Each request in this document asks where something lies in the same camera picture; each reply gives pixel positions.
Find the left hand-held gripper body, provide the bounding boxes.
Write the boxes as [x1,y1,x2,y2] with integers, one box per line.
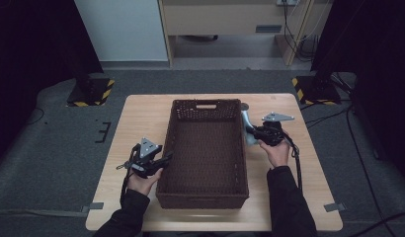
[116,137,164,179]

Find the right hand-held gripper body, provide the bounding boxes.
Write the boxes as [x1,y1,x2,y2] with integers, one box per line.
[260,112,295,147]

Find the light blue cloth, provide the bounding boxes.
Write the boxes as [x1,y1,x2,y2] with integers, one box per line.
[240,109,261,146]

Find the brown woven basket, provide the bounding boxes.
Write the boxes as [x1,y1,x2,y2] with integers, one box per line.
[155,98,250,210]

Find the person's right hand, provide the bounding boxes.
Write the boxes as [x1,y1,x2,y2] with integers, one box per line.
[259,131,290,169]

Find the person's left hand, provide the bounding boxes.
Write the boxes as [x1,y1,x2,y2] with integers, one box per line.
[126,168,164,197]

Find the black floor tape marks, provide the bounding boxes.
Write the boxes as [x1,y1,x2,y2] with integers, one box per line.
[95,121,112,144]

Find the striped black stand base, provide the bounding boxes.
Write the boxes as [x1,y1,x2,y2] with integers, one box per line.
[66,77,116,108]
[291,75,342,107]

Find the beige wooden desk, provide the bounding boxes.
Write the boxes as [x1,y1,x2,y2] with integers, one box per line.
[157,0,333,67]

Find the white panel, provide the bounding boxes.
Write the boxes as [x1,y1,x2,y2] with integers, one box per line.
[74,0,169,62]

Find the black curtain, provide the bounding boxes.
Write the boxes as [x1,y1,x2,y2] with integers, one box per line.
[0,0,105,166]
[310,0,405,186]

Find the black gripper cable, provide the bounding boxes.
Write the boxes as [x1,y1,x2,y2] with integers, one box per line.
[120,144,139,205]
[283,131,303,194]

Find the black floor cable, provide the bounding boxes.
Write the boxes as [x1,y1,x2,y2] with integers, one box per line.
[346,105,389,231]
[26,107,45,126]
[355,211,405,237]
[303,107,351,129]

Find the black hanging cable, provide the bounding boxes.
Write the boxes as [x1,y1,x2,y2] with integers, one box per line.
[282,0,320,63]

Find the white hanging cable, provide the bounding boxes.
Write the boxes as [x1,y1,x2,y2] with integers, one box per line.
[290,0,333,43]

